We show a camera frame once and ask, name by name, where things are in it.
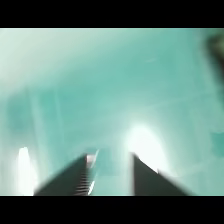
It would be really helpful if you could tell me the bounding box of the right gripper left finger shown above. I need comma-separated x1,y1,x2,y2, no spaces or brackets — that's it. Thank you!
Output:
33,153,94,197

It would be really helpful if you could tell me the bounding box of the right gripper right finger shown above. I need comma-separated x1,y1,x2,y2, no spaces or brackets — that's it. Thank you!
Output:
130,152,191,197

